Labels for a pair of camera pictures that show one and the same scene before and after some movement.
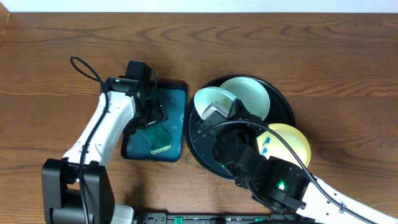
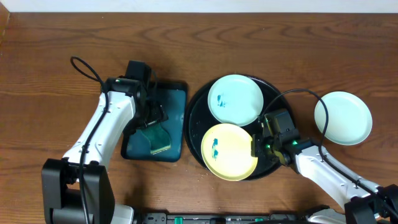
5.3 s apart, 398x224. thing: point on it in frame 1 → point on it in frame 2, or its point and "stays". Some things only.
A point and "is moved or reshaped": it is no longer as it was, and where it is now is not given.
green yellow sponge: [158, 137] stays
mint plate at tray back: [252, 94] stays
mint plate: [208, 96] → [350, 118]
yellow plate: [270, 145] is moved or reshaped
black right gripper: [240, 113] → [257, 150]
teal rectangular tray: [135, 144] stays
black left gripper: [154, 115] stays
